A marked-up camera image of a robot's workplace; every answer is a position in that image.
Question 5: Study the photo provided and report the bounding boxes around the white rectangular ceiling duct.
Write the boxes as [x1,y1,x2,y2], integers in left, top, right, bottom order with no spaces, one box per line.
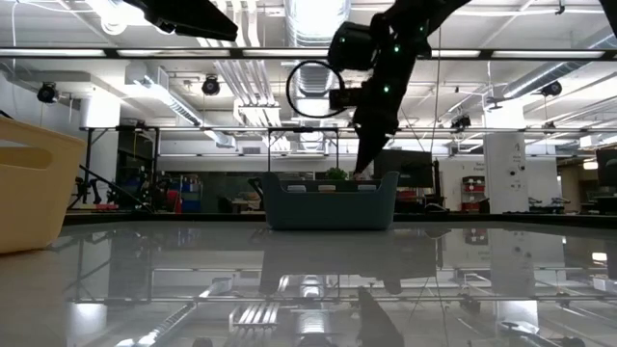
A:
[123,65,237,148]

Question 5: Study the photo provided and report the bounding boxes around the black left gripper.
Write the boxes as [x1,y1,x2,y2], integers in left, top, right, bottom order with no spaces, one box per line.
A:
[121,0,239,42]

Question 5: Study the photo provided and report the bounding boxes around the white pillar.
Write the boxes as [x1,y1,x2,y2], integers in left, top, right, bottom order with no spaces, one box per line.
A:
[483,132,527,215]

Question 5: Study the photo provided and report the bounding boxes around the grey horizontal frame rail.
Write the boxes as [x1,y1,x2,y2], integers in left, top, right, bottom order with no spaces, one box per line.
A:
[79,125,617,135]

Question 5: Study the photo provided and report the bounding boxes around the teal plastic bin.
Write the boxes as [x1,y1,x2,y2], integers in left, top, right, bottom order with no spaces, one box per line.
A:
[261,171,401,231]

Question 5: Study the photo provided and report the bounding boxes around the blue storage crates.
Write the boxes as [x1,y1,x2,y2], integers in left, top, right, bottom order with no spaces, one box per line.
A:
[180,175,203,213]

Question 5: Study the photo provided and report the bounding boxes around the red storage shelf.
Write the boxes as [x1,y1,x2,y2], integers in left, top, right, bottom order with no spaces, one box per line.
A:
[461,175,486,213]

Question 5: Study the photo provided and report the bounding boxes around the round silver ventilation duct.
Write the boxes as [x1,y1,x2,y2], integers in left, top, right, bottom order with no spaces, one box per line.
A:
[283,0,352,97]

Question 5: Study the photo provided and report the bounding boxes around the black slanted rod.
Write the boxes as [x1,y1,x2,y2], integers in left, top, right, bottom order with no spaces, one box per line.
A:
[78,166,156,214]

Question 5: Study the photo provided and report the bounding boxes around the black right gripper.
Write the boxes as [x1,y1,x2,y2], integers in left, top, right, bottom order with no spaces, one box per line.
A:
[353,56,416,175]

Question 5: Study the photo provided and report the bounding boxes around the black overhead frame bar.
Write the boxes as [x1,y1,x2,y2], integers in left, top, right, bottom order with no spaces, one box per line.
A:
[0,46,617,62]

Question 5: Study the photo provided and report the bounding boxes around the black monitor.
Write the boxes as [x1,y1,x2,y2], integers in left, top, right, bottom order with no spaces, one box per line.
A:
[373,148,434,189]

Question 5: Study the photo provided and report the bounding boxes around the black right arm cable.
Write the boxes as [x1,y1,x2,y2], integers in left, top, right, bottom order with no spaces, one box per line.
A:
[285,59,349,120]

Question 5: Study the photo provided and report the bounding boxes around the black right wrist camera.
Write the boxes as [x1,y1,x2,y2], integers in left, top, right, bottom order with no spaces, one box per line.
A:
[329,86,368,111]

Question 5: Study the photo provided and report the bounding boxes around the yellow plastic bin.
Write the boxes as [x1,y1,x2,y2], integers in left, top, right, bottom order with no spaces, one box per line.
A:
[0,115,88,255]

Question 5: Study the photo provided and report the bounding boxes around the black shelf rack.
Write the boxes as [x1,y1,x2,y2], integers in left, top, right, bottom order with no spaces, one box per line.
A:
[115,126,161,213]

